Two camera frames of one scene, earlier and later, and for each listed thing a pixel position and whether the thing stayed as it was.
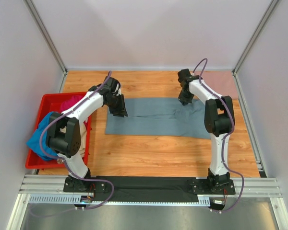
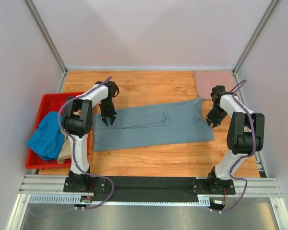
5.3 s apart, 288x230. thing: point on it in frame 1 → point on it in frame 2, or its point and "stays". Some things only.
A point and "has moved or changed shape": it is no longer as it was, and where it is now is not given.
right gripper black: (185, 96) → (213, 117)
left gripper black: (117, 108) → (108, 114)
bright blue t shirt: (34, 143) stays
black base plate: (148, 189) stays
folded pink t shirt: (221, 82) stays
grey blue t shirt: (160, 117) has moved or changed shape
